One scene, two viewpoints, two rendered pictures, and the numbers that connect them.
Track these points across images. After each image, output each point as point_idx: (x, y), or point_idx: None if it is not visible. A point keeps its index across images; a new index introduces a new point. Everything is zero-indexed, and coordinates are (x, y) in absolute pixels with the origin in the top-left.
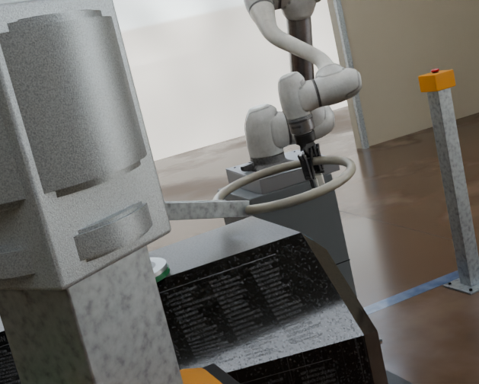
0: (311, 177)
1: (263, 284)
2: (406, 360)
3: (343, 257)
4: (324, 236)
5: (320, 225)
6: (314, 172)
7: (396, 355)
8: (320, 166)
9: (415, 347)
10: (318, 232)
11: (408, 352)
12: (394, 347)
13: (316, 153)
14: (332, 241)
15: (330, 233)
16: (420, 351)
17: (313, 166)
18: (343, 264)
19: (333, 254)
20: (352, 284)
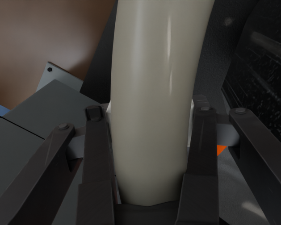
0: (249, 111)
1: None
2: (77, 13)
3: (5, 124)
4: (4, 159)
5: None
6: (195, 123)
7: (71, 30)
8: (93, 135)
9: (49, 16)
10: (7, 169)
11: (60, 19)
12: (55, 42)
13: (92, 195)
14: None
15: None
16: (54, 6)
17: (114, 175)
18: (14, 121)
19: (15, 136)
20: (24, 104)
